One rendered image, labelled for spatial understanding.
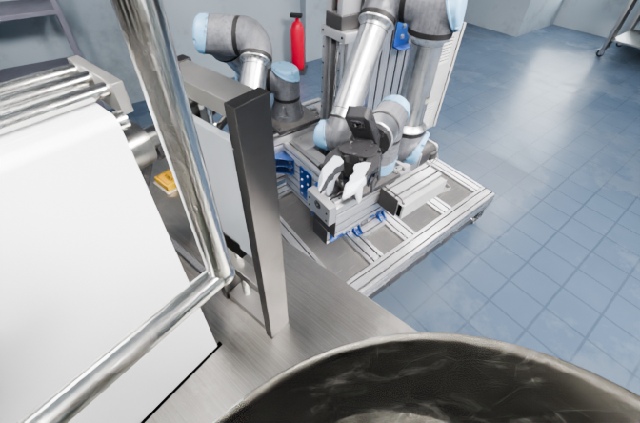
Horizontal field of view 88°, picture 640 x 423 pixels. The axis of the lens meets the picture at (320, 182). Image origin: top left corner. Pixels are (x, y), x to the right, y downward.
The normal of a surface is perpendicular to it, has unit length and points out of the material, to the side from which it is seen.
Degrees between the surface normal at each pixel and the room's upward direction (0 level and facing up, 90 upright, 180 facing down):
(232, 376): 0
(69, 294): 90
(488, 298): 0
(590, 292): 0
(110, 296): 90
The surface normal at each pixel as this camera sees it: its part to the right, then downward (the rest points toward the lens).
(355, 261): 0.03, -0.74
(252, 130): 0.78, 0.43
